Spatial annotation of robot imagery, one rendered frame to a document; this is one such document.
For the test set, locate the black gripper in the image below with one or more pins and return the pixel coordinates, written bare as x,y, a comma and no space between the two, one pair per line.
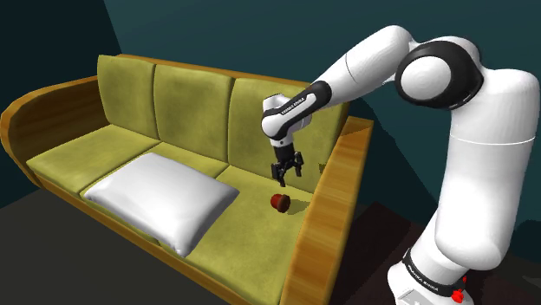
285,155

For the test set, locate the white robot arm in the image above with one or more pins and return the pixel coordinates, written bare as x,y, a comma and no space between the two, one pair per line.
486,169

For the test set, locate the small red cup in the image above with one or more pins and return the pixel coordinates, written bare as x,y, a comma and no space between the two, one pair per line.
280,202

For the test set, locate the white pillow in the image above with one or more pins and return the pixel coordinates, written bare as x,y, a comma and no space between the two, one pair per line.
165,198

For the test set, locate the green sofa with wooden frame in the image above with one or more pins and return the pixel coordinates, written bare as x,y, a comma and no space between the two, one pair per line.
203,118

